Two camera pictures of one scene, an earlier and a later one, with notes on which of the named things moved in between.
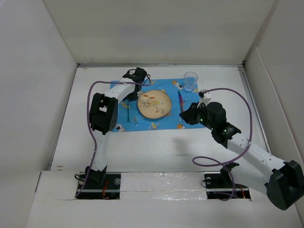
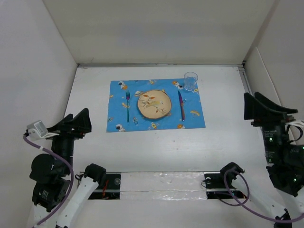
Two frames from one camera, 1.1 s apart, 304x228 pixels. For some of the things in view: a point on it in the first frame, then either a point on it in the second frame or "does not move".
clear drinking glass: (189, 80) does not move
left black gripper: (130, 97) → (81, 122)
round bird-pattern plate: (154, 104) does not move
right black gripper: (188, 115) → (251, 105)
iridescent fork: (128, 113) does not move
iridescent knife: (181, 102) does not move
